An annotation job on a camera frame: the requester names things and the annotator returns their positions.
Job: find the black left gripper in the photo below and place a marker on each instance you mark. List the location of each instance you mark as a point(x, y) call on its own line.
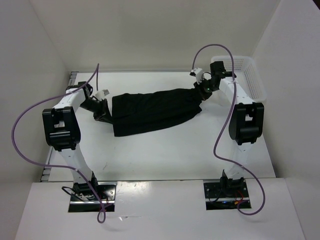
point(104, 115)

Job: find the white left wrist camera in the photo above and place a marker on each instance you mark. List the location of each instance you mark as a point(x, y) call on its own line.
point(101, 94)

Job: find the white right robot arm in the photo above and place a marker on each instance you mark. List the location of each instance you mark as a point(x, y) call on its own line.
point(245, 118)

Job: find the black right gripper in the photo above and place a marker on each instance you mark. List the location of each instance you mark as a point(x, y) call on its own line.
point(198, 87)

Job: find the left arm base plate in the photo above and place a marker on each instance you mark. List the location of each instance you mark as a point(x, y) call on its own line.
point(85, 201)

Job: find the white plastic basket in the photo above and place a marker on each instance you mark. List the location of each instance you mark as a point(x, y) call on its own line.
point(247, 76)

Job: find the black shorts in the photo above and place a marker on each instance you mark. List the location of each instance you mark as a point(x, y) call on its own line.
point(142, 113)

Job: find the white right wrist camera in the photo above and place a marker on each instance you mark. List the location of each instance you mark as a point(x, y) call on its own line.
point(198, 74)

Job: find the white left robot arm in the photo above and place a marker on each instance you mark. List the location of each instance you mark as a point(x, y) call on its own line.
point(62, 132)

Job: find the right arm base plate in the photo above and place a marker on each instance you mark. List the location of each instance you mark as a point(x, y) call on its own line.
point(217, 199)

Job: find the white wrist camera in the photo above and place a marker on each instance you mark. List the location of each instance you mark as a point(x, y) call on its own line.
point(198, 74)
point(101, 94)

